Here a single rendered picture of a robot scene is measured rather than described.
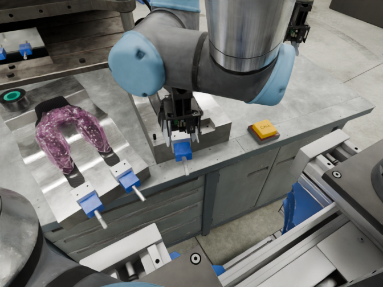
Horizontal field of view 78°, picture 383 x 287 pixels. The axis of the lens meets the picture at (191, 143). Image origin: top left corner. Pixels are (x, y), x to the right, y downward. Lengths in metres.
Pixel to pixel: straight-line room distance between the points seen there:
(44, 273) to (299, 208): 0.53
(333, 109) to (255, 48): 0.88
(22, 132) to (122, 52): 0.66
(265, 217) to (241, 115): 0.85
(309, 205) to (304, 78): 0.71
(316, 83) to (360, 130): 1.27
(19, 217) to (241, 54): 0.21
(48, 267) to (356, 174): 0.50
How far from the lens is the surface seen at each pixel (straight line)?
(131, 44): 0.30
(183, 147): 0.61
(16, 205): 0.20
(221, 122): 0.76
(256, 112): 0.96
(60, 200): 0.71
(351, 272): 0.56
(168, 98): 0.53
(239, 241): 1.52
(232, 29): 0.21
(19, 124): 0.93
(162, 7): 0.39
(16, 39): 1.38
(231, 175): 1.02
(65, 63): 1.39
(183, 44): 0.30
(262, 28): 0.21
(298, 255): 0.52
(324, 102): 1.10
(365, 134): 2.40
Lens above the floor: 1.41
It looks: 49 degrees down
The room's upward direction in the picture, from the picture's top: straight up
